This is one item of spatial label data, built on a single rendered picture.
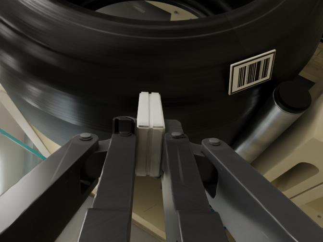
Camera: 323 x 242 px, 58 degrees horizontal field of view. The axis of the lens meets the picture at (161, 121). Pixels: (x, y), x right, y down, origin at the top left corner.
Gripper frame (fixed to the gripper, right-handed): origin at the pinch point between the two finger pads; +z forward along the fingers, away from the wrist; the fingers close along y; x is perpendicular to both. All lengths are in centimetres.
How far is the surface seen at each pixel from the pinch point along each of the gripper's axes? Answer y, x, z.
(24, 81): -14.8, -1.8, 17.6
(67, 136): -11.6, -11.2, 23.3
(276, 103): 15.7, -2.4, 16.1
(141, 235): 1, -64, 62
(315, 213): 40, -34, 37
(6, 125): -286, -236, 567
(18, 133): -282, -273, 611
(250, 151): 16.8, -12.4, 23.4
